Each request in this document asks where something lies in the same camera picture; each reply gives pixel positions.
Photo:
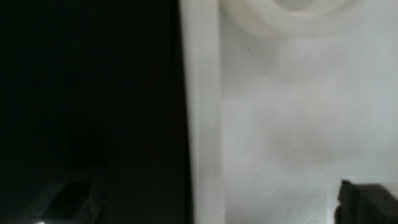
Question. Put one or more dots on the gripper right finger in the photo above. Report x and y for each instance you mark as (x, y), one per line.
(369, 204)

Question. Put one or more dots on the white square table top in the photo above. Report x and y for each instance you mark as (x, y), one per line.
(292, 89)

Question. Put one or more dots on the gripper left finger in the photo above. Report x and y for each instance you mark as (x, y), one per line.
(70, 205)

